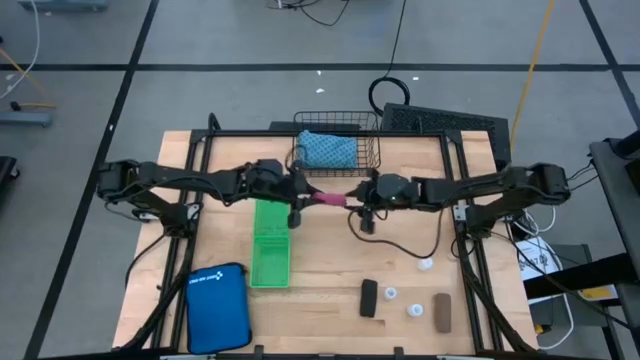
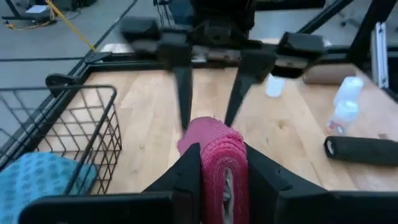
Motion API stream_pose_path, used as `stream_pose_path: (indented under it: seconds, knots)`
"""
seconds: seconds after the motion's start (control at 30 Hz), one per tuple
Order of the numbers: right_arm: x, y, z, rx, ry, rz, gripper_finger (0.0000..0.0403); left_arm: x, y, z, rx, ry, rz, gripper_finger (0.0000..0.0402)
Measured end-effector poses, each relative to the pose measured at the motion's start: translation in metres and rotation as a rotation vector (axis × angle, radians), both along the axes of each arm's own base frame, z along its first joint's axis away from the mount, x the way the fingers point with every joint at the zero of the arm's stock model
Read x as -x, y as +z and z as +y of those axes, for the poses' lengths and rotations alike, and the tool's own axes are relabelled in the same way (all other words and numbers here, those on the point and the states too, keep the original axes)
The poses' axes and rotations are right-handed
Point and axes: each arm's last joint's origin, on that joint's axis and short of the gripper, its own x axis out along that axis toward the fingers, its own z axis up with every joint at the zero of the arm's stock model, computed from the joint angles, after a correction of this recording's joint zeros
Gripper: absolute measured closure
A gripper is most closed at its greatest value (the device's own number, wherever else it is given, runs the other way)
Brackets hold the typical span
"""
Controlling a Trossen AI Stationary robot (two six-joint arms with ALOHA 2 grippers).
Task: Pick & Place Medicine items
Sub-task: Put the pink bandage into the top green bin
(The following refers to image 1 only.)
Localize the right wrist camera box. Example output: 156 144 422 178
358 207 376 235

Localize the black wire basket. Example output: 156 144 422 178
291 110 382 179

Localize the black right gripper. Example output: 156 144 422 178
344 172 420 209

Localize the yellow hanging cable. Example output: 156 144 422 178
508 0 557 151

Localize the white floor cable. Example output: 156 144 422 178
0 0 41 100

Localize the pink bandage roll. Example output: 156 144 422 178
313 192 347 207

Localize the blue first aid pouch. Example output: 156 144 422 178
185 262 253 355

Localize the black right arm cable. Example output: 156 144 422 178
347 207 446 260

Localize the black metal table frame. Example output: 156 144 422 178
119 112 539 357

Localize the black rectangular block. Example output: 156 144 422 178
359 278 379 318

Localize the blue flower-print cloth pouch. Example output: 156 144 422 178
298 129 359 170

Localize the white printed paper box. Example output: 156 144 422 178
514 237 564 282

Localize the green slotted plastic tray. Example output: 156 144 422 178
249 199 292 289

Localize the black coiled floor cable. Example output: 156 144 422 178
368 0 412 117

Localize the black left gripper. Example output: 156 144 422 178
244 159 326 211

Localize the black side cart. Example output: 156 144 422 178
588 132 640 301

